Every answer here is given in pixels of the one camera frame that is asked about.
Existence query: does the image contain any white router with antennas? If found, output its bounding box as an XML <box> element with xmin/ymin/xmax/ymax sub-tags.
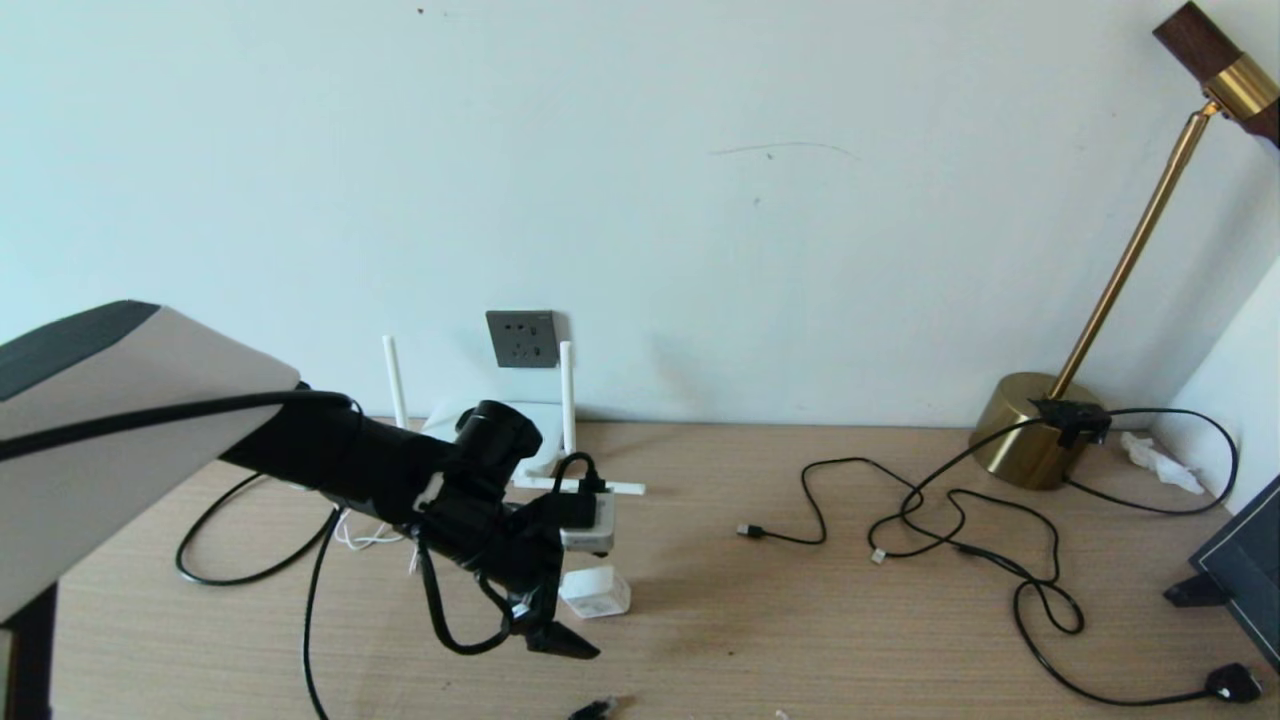
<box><xmin>383</xmin><ymin>335</ymin><xmax>646</xmax><ymax>498</ymax></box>

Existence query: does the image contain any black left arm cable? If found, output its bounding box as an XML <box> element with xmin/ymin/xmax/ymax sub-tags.
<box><xmin>0</xmin><ymin>390</ymin><xmax>608</xmax><ymax>657</ymax></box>

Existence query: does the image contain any black ethernet cable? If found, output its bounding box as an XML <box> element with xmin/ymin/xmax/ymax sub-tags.
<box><xmin>176</xmin><ymin>470</ymin><xmax>616</xmax><ymax>720</ymax></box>

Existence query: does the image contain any gold desk lamp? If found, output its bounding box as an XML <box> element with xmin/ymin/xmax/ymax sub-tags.
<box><xmin>967</xmin><ymin>2</ymin><xmax>1280</xmax><ymax>491</ymax></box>

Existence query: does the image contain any grey wall socket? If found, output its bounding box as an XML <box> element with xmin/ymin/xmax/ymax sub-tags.
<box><xmin>486</xmin><ymin>310</ymin><xmax>557</xmax><ymax>369</ymax></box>

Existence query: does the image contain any white power adapter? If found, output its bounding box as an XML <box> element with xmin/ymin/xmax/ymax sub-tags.
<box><xmin>560</xmin><ymin>565</ymin><xmax>633</xmax><ymax>619</ymax></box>

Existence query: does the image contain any dark picture frame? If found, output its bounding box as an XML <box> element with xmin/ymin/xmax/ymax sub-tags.
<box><xmin>1162</xmin><ymin>475</ymin><xmax>1280</xmax><ymax>673</ymax></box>

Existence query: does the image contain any black cable with power plug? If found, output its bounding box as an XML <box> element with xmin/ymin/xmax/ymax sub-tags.
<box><xmin>738</xmin><ymin>458</ymin><xmax>1263</xmax><ymax>707</ymax></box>

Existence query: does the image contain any crumpled white tissue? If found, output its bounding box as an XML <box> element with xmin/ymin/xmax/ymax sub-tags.
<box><xmin>1118</xmin><ymin>432</ymin><xmax>1206</xmax><ymax>496</ymax></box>

